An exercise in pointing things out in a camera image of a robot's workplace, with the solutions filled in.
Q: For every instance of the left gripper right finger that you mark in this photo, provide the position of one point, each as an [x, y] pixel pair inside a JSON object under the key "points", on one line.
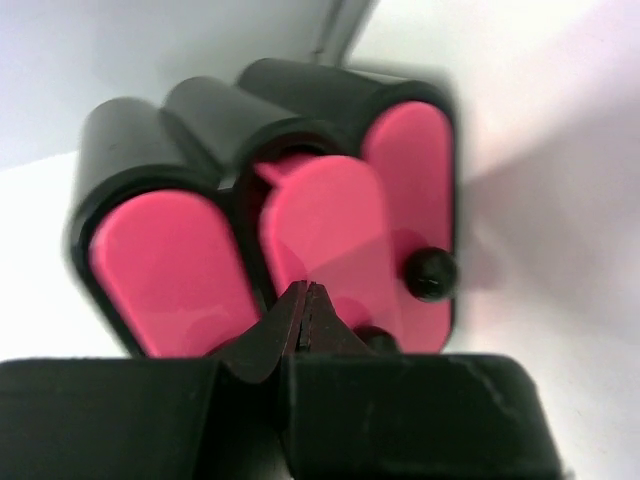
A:
{"points": [[324, 331]]}

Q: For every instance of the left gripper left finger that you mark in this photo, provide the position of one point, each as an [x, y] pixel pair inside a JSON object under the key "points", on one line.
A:
{"points": [[253, 356]]}

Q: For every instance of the black drawer cabinet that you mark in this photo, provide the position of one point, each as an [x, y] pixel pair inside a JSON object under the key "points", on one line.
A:
{"points": [[207, 137]]}

